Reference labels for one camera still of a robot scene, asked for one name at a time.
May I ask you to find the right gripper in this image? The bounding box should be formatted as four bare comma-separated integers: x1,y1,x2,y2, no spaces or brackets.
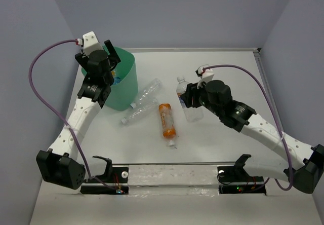
181,77,222,117

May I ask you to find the white blue label bottle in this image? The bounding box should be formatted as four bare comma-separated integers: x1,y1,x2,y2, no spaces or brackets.
176,76,204,123

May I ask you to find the blue label water bottle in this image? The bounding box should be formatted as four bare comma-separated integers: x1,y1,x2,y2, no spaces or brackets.
113,77,121,85

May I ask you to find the orange label bottle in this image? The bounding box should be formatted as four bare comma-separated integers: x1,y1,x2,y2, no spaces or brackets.
158,103,177,148

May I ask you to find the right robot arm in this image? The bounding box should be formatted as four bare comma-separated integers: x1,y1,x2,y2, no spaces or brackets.
180,80,323,194

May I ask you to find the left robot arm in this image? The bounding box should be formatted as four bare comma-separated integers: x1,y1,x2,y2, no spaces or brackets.
29,39,121,190

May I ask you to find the green plastic bin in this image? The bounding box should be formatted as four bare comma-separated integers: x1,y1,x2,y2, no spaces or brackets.
73,46,138,115

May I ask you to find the clear ribbed bottle upper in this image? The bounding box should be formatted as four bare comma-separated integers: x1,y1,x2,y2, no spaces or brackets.
130,78,162,108

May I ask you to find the clear ribbed bottle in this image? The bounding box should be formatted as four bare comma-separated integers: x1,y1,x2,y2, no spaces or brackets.
121,97,159,126
130,78,162,108

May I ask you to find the clear ribbed bottle lower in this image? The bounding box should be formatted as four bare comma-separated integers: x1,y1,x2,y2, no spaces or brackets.
121,97,159,126

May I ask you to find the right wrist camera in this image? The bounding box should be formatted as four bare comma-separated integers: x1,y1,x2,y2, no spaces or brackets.
195,65,214,85

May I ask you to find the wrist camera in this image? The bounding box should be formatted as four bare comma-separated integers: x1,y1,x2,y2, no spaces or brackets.
76,31,103,56
195,65,214,85

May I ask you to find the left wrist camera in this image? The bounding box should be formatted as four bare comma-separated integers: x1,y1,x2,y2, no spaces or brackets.
76,31,103,56

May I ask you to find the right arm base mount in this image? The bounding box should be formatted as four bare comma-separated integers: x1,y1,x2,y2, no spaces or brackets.
217,154,266,195

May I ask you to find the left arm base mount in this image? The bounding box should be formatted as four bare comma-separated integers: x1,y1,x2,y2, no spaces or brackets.
80,156,129,195

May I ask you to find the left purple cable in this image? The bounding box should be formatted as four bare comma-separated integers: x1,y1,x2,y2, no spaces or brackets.
28,39,122,193

